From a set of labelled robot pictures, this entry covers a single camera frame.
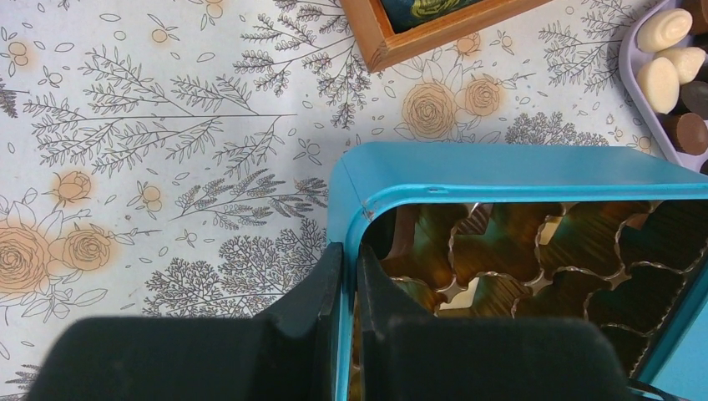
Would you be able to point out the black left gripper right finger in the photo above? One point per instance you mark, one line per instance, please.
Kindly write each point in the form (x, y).
(408, 354)

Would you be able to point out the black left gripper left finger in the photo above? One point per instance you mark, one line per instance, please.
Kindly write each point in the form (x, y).
(286, 352)

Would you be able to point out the teal chocolate box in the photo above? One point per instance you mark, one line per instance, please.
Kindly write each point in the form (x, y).
(606, 235)

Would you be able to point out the wooden compartment tray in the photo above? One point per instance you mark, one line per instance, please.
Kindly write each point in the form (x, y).
(383, 46)

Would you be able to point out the rolled dark green tie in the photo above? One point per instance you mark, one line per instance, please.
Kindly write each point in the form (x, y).
(422, 9)

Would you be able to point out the lavender plastic tray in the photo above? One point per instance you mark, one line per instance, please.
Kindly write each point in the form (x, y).
(652, 99)

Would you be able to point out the pile of assorted chocolates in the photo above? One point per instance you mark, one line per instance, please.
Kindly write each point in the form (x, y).
(675, 72)

